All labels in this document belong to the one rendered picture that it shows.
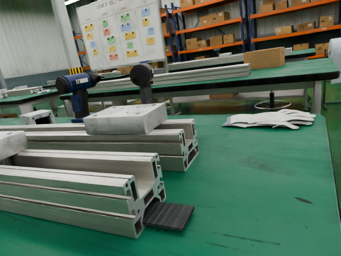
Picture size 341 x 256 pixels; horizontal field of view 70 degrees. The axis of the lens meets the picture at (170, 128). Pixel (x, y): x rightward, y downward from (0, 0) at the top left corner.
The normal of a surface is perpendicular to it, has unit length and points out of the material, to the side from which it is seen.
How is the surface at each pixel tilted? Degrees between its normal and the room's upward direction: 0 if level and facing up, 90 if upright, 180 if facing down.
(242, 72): 90
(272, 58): 89
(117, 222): 90
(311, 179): 0
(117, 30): 90
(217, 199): 0
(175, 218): 0
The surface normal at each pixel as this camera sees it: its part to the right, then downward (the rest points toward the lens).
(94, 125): -0.40, 0.33
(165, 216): -0.15, -0.95
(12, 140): 0.90, -0.02
